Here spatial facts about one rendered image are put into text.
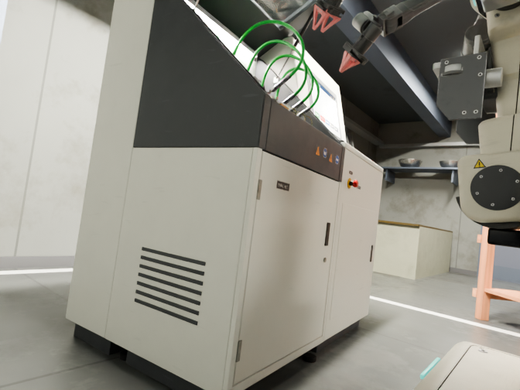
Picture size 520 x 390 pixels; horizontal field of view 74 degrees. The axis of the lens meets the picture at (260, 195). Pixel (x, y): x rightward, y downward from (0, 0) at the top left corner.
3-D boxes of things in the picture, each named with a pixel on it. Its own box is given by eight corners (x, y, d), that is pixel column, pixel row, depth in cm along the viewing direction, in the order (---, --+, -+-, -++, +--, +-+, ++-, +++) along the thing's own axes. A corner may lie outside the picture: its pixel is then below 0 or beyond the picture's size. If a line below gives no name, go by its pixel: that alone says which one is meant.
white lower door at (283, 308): (234, 387, 99) (264, 150, 103) (227, 384, 100) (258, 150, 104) (323, 336, 153) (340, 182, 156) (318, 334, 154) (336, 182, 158)
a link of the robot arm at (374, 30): (379, 24, 127) (387, 31, 131) (368, 15, 131) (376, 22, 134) (366, 41, 130) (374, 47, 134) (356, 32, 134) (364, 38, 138)
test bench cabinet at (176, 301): (221, 427, 96) (257, 146, 101) (100, 357, 128) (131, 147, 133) (322, 357, 155) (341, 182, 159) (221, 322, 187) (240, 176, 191)
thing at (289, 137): (265, 150, 104) (271, 97, 105) (253, 150, 107) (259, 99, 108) (338, 180, 156) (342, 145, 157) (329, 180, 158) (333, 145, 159)
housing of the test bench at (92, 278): (101, 357, 128) (159, -30, 137) (61, 335, 144) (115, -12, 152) (284, 302, 245) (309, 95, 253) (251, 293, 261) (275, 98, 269)
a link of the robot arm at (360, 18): (396, 9, 126) (396, 29, 134) (378, -5, 132) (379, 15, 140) (367, 29, 127) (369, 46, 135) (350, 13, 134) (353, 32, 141)
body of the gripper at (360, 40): (352, 51, 142) (365, 35, 138) (365, 64, 136) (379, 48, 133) (343, 44, 138) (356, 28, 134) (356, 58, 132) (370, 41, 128)
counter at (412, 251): (449, 271, 628) (453, 231, 632) (413, 279, 455) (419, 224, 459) (408, 264, 672) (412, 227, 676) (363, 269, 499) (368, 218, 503)
